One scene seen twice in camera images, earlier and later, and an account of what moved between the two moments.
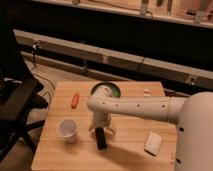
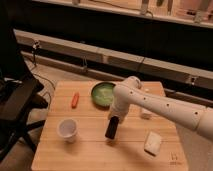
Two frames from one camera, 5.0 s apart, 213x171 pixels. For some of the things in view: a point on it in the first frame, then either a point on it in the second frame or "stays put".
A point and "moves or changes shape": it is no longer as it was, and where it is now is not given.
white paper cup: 68,129 stays put
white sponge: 153,143 stays put
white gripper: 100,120 → 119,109
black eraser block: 101,138 moves or changes shape
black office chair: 19,96 stays put
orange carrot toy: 76,99 stays put
